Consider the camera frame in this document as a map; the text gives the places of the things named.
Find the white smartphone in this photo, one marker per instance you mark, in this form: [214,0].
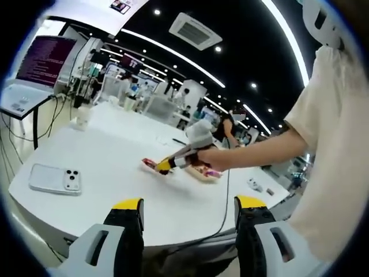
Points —
[54,179]

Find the large wall monitor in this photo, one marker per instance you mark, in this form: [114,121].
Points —
[103,14]

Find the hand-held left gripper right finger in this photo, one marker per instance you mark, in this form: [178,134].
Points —
[248,239]

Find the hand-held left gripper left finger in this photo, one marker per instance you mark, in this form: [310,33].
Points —
[124,239]

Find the white worn device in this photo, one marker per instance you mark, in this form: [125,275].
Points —
[323,23]

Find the dark hanging sign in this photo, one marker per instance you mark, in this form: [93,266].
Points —
[129,61]

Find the straight ceiling light strip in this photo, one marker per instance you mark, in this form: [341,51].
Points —
[173,56]

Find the ceiling air conditioner vent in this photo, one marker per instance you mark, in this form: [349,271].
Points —
[196,31]

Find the pink food tongs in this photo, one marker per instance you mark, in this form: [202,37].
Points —
[178,153]

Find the white mesh office chair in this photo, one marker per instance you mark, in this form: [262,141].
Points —
[160,108]

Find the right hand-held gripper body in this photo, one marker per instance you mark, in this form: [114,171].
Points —
[200,135]

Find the beige hexagonal food container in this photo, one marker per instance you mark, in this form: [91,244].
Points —
[206,178]

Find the black waste bin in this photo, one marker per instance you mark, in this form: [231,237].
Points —
[78,102]

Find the white game controller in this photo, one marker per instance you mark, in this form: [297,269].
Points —
[255,184]

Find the person's beige shirt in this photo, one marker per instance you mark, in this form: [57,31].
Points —
[337,144]

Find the dark red food packet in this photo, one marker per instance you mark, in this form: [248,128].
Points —
[149,164]

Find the white patterned paper cup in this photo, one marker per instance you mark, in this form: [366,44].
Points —
[82,118]

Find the white tumbler dark lid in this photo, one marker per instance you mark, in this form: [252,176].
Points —
[129,103]

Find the small white cup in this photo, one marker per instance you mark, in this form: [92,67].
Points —
[113,101]

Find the person's right hand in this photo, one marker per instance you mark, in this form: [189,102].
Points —
[216,158]

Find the purple-screen desk monitor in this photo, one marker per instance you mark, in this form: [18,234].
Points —
[46,62]

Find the black oblong device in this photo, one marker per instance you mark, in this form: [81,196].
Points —
[178,141]

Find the curved ceiling light strip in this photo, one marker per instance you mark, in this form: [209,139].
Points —
[291,37]

